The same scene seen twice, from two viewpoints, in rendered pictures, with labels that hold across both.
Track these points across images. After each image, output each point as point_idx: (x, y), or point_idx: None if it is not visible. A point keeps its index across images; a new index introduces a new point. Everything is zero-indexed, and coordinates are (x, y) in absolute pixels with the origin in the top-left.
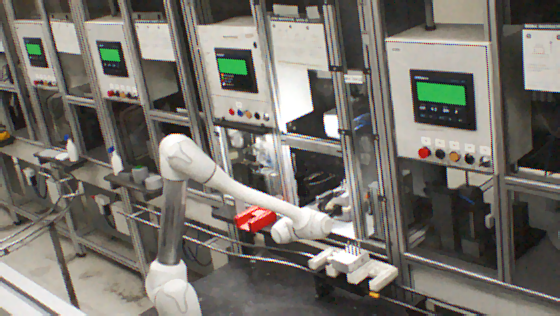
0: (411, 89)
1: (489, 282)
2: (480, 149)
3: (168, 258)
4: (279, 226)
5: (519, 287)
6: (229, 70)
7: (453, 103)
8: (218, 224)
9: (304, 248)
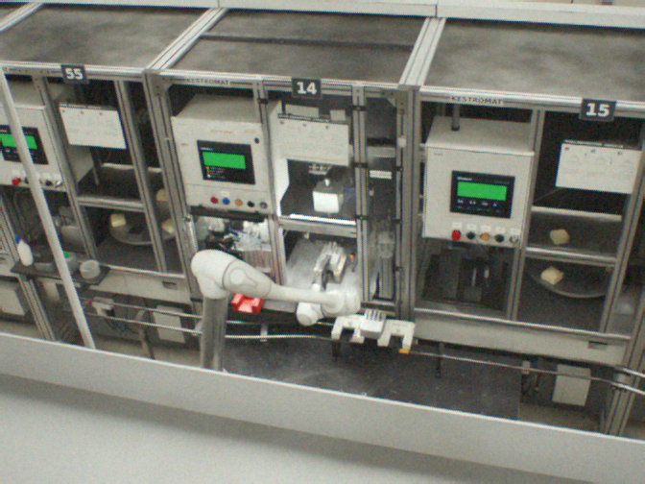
0: (450, 186)
1: (496, 322)
2: (511, 230)
3: (217, 370)
4: (307, 311)
5: (523, 323)
6: (219, 163)
7: (493, 198)
8: (171, 297)
9: None
